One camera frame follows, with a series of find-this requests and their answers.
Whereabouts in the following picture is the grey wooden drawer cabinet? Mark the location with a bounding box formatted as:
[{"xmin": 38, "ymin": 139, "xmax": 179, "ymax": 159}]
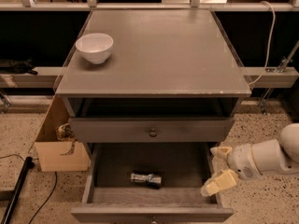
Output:
[{"xmin": 53, "ymin": 8, "xmax": 252, "ymax": 224}]

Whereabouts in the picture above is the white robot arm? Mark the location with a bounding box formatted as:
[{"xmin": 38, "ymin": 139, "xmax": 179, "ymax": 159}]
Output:
[{"xmin": 201, "ymin": 123, "xmax": 299, "ymax": 197}]

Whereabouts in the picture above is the black object on ledge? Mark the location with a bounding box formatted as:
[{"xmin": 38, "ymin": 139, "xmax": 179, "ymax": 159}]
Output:
[{"xmin": 0, "ymin": 59, "xmax": 37, "ymax": 76}]

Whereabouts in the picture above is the white hanging cable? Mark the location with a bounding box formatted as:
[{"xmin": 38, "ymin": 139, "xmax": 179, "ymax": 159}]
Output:
[{"xmin": 248, "ymin": 0, "xmax": 278, "ymax": 88}]

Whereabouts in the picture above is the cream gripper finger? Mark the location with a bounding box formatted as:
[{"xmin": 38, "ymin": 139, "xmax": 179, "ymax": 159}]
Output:
[
  {"xmin": 201, "ymin": 169, "xmax": 239, "ymax": 197},
  {"xmin": 210, "ymin": 147, "xmax": 233, "ymax": 161}
]

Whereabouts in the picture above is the metal bracket clamp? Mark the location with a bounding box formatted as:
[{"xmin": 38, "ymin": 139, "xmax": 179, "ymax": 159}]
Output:
[{"xmin": 257, "ymin": 40, "xmax": 299, "ymax": 115}]

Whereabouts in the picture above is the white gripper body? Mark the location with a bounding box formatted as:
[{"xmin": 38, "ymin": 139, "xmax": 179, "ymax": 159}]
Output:
[{"xmin": 227, "ymin": 144, "xmax": 258, "ymax": 180}]

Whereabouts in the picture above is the white ceramic bowl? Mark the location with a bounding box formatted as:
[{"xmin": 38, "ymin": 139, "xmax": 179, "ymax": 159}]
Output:
[{"xmin": 76, "ymin": 33, "xmax": 114, "ymax": 64}]

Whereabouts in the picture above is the cardboard box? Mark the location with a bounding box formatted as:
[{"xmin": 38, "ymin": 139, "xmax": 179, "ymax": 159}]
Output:
[{"xmin": 35, "ymin": 97, "xmax": 90, "ymax": 172}]

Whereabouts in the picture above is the round metal drawer knob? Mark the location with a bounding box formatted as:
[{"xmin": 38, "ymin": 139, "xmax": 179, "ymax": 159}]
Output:
[{"xmin": 149, "ymin": 128, "xmax": 157, "ymax": 137}]

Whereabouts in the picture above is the black floor cable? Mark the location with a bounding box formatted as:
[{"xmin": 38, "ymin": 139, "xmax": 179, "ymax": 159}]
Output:
[{"xmin": 0, "ymin": 153, "xmax": 59, "ymax": 224}]

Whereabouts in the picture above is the silver redbull can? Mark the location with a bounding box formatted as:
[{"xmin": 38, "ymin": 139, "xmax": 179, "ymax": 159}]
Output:
[{"xmin": 130, "ymin": 173, "xmax": 162, "ymax": 189}]

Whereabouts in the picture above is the crumpled brown paper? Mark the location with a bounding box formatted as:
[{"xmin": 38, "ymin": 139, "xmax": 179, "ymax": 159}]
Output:
[{"xmin": 56, "ymin": 123, "xmax": 76, "ymax": 141}]

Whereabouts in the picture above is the open grey middle drawer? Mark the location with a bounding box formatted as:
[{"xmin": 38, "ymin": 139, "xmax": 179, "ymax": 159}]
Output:
[{"xmin": 71, "ymin": 143, "xmax": 234, "ymax": 224}]

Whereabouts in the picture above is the black metal bar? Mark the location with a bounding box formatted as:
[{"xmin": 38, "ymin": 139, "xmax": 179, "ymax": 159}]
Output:
[{"xmin": 0, "ymin": 156, "xmax": 34, "ymax": 224}]

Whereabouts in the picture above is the closed grey top drawer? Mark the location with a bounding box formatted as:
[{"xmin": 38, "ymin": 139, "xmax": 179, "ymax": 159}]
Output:
[{"xmin": 69, "ymin": 118, "xmax": 235, "ymax": 143}]

